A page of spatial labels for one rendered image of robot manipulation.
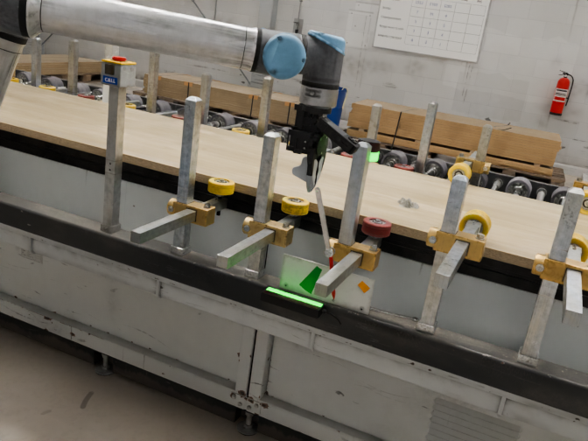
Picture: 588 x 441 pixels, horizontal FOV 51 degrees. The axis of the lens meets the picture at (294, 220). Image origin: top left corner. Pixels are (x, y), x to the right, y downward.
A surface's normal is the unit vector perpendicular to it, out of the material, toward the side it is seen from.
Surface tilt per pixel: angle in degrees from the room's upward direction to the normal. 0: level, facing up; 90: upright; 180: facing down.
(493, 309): 90
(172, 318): 90
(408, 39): 90
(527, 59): 90
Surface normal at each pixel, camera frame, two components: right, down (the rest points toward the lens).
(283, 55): 0.24, 0.33
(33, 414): 0.14, -0.94
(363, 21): -0.37, 0.24
